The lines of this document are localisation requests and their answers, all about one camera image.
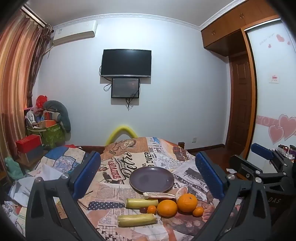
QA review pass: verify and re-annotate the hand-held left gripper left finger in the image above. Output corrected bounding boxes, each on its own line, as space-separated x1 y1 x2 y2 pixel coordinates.
25 151 107 241

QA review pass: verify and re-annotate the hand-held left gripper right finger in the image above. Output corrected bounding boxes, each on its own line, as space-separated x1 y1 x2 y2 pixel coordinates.
189 151 273 241

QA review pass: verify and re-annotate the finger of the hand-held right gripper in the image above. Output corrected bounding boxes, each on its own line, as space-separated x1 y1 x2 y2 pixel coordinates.
228 154 264 181
251 143 292 168

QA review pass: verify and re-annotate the large orange with stem mark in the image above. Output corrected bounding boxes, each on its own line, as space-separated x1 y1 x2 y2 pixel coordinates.
177 193 198 213

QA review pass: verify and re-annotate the purple round plate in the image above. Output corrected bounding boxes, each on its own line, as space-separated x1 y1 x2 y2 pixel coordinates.
129 166 175 194

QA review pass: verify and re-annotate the yellow corn cob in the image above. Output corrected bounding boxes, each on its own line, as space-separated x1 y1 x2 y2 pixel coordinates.
117 213 158 227
125 198 159 208

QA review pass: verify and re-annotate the newspaper printed blanket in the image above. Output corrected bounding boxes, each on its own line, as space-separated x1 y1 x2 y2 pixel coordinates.
76 136 241 241

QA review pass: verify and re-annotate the blue patchwork blanket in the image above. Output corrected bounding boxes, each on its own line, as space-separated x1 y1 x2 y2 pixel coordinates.
41 144 93 174

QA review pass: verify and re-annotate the curved pomelo slice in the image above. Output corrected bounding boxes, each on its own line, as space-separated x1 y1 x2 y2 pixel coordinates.
172 186 188 202

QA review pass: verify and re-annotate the white heart-print wardrobe door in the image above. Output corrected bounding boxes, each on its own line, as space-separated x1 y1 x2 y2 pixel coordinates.
245 18 296 160

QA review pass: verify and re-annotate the green patterned bag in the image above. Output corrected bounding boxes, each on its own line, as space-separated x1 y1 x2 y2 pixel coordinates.
26 124 66 149

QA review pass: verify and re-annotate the brown wooden door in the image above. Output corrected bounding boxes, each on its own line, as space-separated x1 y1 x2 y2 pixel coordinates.
228 52 253 152

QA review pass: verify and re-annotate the yellow foam tube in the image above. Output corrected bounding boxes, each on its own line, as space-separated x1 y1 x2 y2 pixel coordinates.
106 125 139 146

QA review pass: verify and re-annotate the white crumpled cloth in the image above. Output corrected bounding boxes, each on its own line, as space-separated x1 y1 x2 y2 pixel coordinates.
9 171 47 207

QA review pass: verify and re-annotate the orange box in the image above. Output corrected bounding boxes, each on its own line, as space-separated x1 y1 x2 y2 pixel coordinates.
39 120 57 128

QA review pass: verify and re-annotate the red box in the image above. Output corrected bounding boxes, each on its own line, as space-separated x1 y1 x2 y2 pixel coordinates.
15 134 43 154

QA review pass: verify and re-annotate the red plastic bag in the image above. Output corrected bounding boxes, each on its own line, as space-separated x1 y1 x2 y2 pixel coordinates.
36 95 48 108

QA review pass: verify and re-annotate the small black monitor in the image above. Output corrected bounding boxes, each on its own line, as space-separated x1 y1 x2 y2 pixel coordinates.
111 77 140 99

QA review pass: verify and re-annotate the striped orange curtain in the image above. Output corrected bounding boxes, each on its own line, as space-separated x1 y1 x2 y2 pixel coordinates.
0 7 47 167

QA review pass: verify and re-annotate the dark brown curtain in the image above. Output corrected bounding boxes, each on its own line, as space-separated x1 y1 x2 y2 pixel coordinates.
25 24 54 110

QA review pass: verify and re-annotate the wooden overhead cabinet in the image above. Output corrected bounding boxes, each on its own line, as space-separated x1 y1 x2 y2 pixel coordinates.
200 0 281 57

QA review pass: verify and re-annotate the white air conditioner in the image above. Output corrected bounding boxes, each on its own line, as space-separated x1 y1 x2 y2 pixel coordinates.
52 20 98 46

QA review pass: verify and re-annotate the black wall television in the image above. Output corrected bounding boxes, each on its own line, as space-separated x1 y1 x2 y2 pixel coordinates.
101 49 152 78

